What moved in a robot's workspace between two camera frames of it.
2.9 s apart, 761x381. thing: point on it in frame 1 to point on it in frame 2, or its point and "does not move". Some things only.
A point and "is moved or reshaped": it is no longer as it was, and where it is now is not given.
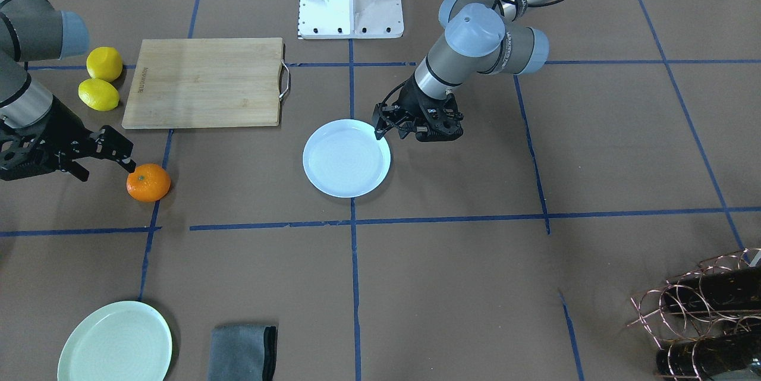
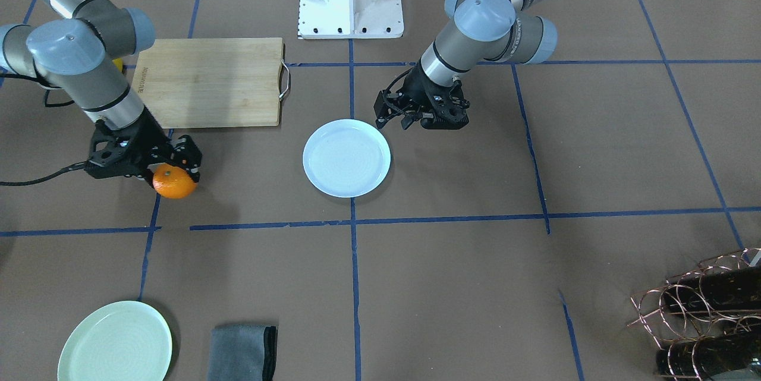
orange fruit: x=148 y=183 is moved or reshaped
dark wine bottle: x=738 y=289 does not move
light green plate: x=131 y=341 does not move
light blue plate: x=343 y=158 does not move
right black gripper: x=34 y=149 to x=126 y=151
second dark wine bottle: x=700 y=359 does not move
